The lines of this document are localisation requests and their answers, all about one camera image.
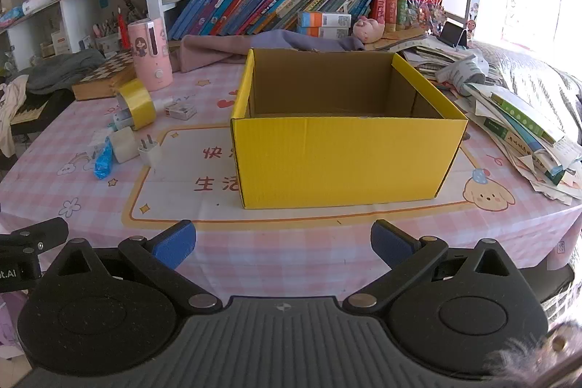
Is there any pink checked tablecloth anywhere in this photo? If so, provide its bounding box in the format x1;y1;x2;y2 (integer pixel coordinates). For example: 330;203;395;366
0;47;582;302

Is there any yellow tape roll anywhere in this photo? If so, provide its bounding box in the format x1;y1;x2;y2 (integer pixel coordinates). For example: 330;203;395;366
113;79;158;131

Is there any orange blue white box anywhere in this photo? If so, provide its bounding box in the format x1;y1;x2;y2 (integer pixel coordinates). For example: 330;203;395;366
298;12;352;27
298;25;351;39

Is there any pink pig plush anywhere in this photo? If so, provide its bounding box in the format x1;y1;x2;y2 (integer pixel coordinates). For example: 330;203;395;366
352;17;386;45

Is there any purple cloth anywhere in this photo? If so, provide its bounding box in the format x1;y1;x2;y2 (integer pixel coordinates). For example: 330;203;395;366
181;29;367;73

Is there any row of colourful books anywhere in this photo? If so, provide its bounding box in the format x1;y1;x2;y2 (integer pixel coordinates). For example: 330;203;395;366
167;0;383;39

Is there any wooden chess board box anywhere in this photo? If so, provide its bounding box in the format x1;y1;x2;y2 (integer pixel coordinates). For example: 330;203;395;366
72;52;137;101

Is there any grey cloth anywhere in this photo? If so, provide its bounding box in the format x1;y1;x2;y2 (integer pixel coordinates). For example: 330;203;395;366
25;48;107;95

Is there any pen holder with pens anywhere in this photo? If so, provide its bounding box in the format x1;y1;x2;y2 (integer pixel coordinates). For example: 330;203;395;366
92;17;121;52

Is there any black phone stand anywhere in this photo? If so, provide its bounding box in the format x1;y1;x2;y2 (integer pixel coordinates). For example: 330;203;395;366
439;21;469;50

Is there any white plug charger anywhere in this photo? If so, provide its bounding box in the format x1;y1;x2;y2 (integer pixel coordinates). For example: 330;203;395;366
137;135;163;168

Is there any blue packet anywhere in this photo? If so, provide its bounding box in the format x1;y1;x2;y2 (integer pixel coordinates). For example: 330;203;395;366
93;138;114;180

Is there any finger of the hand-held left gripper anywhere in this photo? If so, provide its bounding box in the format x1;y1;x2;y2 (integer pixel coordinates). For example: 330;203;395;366
0;217;69;261

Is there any yellow cardboard box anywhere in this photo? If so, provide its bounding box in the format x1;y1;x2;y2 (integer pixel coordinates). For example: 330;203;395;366
230;48;469;211

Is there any brown cardboard sheet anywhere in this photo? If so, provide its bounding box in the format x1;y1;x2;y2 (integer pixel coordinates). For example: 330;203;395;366
364;27;428;50

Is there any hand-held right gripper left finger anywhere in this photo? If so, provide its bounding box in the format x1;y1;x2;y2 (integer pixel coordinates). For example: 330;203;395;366
43;220;223;318

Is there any small white red box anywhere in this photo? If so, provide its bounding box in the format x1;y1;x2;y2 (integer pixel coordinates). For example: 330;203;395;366
164;103;198;120

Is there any grey patterned blanket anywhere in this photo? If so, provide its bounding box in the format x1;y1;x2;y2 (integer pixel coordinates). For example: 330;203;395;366
473;43;582;143

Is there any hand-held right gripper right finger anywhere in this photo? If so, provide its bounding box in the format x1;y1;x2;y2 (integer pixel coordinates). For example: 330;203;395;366
342;221;523;316

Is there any white cloth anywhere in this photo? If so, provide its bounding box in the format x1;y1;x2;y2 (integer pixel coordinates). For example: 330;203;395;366
0;74;30;159

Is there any white cube charger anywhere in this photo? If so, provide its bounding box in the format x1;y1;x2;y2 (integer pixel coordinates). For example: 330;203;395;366
109;127;137;164

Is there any pink cylinder appliance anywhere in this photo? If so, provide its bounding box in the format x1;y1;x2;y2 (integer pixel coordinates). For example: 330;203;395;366
127;17;174;92

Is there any white side shelf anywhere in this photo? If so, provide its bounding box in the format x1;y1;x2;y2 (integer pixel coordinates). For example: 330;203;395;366
0;0;151;61

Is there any colourful paper craft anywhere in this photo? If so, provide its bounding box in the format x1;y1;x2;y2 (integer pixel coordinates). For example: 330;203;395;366
408;0;447;35

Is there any pile of papers and books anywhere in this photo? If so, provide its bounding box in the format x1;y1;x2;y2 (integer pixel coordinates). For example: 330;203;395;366
395;36;582;204

